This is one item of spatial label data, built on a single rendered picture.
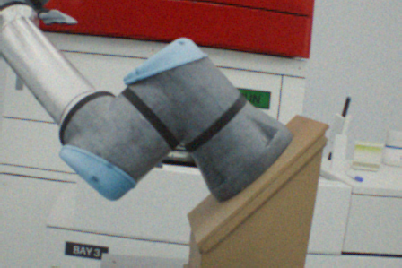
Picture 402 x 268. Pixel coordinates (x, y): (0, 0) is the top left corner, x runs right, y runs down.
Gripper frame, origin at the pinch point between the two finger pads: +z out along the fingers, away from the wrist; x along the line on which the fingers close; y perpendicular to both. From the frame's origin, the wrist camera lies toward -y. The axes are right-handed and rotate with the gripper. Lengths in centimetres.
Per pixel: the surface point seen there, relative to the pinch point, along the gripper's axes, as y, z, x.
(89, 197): 14.2, 30.8, -21.2
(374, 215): 2, 78, 10
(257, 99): -47, 35, 26
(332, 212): 5, 70, 6
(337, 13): -187, 16, 109
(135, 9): -29.7, -2.2, 23.9
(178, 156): -47, 27, 1
